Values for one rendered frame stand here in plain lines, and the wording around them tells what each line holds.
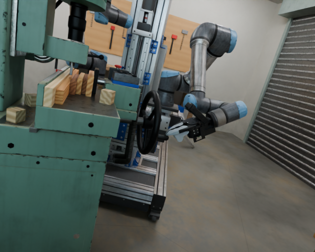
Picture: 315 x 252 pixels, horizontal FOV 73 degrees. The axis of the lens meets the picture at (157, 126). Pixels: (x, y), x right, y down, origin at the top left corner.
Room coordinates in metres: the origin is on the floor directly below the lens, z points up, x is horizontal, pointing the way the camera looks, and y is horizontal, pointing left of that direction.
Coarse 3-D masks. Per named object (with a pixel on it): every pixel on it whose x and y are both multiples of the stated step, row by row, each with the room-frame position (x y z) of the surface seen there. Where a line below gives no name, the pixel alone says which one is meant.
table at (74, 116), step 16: (80, 96) 0.71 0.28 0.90; (96, 96) 0.77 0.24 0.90; (48, 112) 0.51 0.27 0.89; (64, 112) 0.52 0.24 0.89; (80, 112) 0.53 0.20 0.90; (96, 112) 0.57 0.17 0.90; (112, 112) 0.61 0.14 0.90; (128, 112) 0.79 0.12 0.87; (48, 128) 0.51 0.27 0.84; (64, 128) 0.52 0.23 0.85; (80, 128) 0.53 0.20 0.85; (96, 128) 0.55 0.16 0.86; (112, 128) 0.56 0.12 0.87
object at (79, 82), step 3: (81, 72) 0.92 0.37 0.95; (81, 75) 0.82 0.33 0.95; (78, 78) 0.73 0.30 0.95; (81, 78) 0.75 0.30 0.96; (78, 81) 0.73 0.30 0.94; (81, 81) 0.74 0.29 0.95; (78, 84) 0.73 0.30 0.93; (81, 84) 0.74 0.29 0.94; (78, 87) 0.73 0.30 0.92; (78, 90) 0.73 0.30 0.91; (75, 93) 0.73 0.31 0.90; (78, 93) 0.73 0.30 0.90
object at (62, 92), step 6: (72, 72) 0.96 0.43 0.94; (78, 72) 1.14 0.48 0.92; (66, 78) 0.76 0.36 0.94; (60, 84) 0.63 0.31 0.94; (66, 84) 0.65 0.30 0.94; (60, 90) 0.56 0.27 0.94; (66, 90) 0.63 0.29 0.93; (60, 96) 0.56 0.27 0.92; (66, 96) 0.65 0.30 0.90; (54, 102) 0.55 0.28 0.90; (60, 102) 0.56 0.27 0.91
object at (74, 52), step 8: (48, 40) 0.75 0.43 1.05; (56, 40) 0.76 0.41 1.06; (64, 40) 0.77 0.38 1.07; (48, 48) 0.75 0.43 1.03; (56, 48) 0.76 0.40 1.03; (64, 48) 0.77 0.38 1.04; (72, 48) 0.78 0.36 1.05; (80, 48) 0.79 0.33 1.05; (88, 48) 0.83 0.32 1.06; (48, 56) 0.75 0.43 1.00; (56, 56) 0.76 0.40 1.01; (64, 56) 0.77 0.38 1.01; (72, 56) 0.78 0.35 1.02; (80, 56) 0.79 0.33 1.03; (72, 64) 0.80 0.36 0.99
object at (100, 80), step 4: (96, 68) 0.82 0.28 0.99; (96, 72) 0.78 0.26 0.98; (96, 76) 0.78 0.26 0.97; (96, 80) 0.78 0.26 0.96; (100, 80) 0.82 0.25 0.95; (104, 80) 0.83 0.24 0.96; (108, 80) 0.84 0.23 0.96; (96, 84) 0.79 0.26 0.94; (100, 84) 0.83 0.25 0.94; (92, 88) 0.78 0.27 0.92; (92, 92) 0.78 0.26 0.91
